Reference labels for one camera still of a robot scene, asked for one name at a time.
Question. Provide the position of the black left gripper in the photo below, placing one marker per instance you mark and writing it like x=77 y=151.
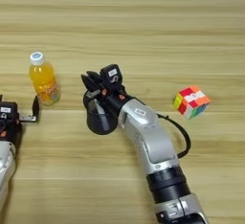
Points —
x=10 y=132

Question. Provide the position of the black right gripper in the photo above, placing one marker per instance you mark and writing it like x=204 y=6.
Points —
x=113 y=95

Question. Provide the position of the orange juice bottle white cap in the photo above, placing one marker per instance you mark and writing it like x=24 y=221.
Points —
x=44 y=79

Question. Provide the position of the black mesh pen cup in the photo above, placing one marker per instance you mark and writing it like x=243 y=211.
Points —
x=99 y=125

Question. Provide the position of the colourful puzzle cube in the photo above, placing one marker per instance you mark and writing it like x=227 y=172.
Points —
x=191 y=101

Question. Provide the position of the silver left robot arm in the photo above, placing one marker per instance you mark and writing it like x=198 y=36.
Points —
x=5 y=167

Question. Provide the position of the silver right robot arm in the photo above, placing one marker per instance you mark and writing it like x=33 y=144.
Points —
x=150 y=132

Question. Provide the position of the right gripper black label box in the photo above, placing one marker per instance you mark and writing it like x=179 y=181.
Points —
x=111 y=74

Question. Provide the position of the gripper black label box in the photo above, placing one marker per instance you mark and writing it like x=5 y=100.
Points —
x=8 y=110
x=111 y=74

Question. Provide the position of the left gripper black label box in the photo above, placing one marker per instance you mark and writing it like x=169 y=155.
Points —
x=8 y=110

